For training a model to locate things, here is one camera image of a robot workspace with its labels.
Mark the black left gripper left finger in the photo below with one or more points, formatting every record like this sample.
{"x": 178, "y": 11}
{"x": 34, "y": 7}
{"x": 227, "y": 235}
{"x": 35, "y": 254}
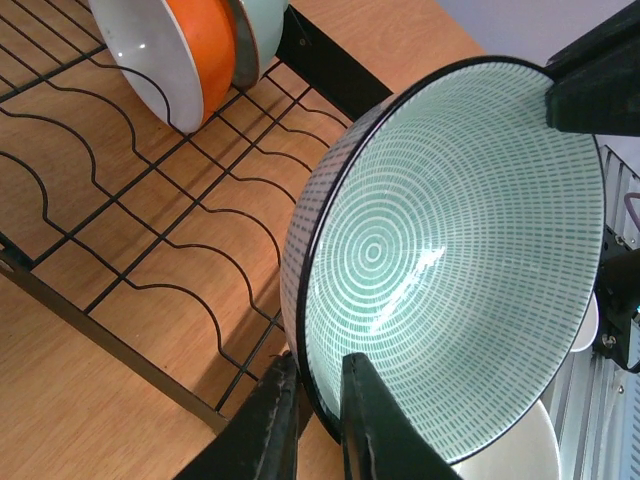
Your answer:
{"x": 260, "y": 442}

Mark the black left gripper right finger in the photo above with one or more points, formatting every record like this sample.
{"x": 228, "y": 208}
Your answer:
{"x": 377, "y": 439}

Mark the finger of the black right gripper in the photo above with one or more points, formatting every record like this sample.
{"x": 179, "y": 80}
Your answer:
{"x": 596, "y": 79}

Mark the green patterned bowl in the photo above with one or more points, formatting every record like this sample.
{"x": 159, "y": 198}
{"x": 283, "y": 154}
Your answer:
{"x": 453, "y": 237}

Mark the plain mint green bowl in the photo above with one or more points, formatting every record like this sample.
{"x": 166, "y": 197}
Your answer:
{"x": 259, "y": 26}

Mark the orange bowl white inside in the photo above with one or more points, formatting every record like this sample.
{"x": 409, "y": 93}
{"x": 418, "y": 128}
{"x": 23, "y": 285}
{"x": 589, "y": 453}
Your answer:
{"x": 178, "y": 56}

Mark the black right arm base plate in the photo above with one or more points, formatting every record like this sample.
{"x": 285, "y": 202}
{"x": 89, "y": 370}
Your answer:
{"x": 617, "y": 292}

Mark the black wire dish rack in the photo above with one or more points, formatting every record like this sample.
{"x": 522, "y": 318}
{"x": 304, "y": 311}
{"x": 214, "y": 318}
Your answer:
{"x": 161, "y": 247}

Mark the aluminium rail frame front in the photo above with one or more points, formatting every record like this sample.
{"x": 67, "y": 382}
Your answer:
{"x": 594, "y": 404}

